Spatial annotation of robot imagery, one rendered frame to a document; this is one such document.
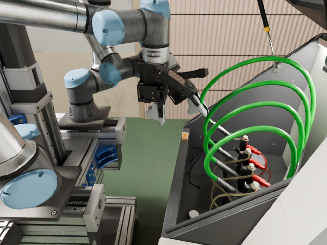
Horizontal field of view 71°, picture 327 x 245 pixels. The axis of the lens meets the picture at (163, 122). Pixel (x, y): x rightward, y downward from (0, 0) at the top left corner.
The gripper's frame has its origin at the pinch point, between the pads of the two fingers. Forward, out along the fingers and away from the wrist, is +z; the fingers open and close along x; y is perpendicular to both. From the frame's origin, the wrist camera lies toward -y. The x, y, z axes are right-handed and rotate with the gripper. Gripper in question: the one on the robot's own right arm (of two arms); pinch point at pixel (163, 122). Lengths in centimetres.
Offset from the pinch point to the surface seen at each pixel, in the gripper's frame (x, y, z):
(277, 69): -43, -43, -7
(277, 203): 24.4, -30.4, 3.4
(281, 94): -43, -48, 5
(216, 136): -43, -22, 32
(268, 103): 4.6, -29.0, -11.6
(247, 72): -229, -65, 55
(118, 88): -206, 99, 79
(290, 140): 12.7, -33.7, -6.0
